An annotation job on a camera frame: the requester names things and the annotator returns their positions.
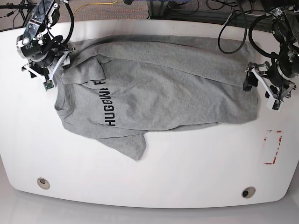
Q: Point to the grey T-shirt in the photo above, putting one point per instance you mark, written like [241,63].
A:
[118,88]

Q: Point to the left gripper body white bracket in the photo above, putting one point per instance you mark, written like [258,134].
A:
[281,85]

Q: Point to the right table cable grommet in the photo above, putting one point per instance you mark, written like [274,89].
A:
[248,192]

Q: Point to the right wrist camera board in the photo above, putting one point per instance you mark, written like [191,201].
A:
[49,84]

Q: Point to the red tape rectangle marking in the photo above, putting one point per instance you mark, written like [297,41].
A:
[271,145]

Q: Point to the left table cable grommet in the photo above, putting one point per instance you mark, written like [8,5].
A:
[43,183]

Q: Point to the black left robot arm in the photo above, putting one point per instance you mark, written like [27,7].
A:
[284,16]

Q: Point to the table cable grommet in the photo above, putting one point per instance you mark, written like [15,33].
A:
[43,183]
[248,192]

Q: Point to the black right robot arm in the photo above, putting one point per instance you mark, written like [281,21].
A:
[44,51]

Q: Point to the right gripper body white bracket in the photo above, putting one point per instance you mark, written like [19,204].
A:
[49,64]

